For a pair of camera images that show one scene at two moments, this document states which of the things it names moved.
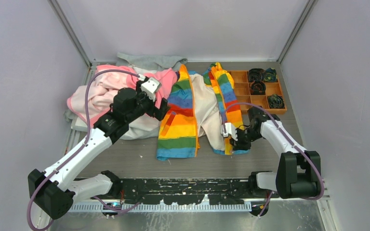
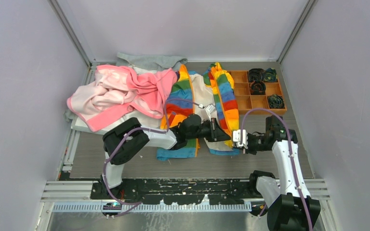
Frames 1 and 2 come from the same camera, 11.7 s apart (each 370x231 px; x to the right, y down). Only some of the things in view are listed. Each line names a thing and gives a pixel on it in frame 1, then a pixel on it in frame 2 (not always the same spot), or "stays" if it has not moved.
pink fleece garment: (97, 97) stays
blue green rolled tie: (276, 101) stays
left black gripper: (159, 114) to (216, 134)
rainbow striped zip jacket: (199, 105) stays
